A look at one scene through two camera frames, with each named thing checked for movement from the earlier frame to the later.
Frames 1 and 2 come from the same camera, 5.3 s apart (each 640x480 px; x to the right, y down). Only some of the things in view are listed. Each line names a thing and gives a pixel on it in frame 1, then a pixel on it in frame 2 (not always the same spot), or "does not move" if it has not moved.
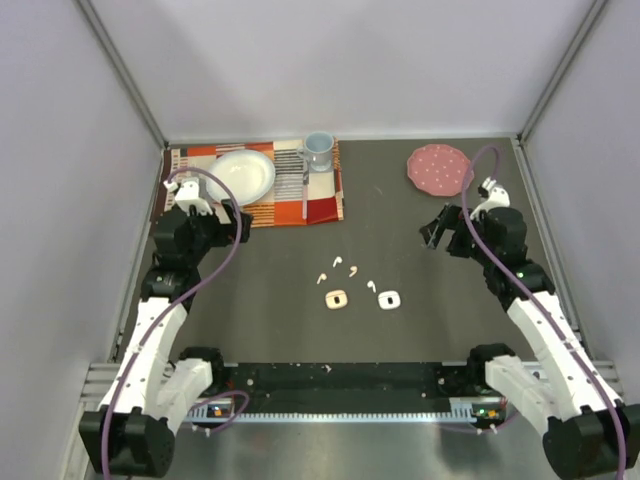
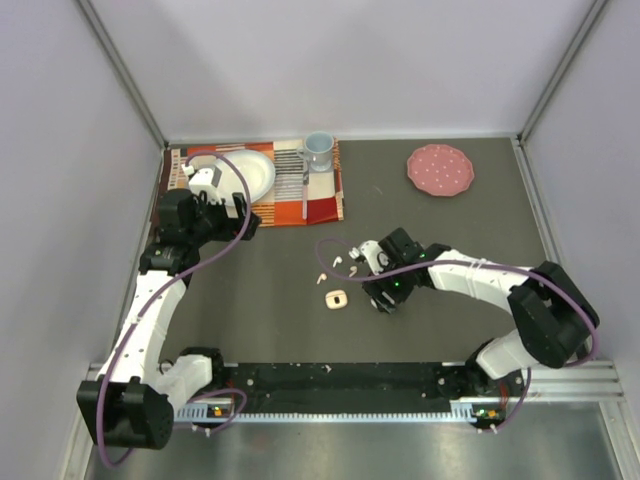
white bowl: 250,176 does not move
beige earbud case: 336,299 does not move
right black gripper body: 463,242 → 397,287
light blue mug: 318,150 does not move
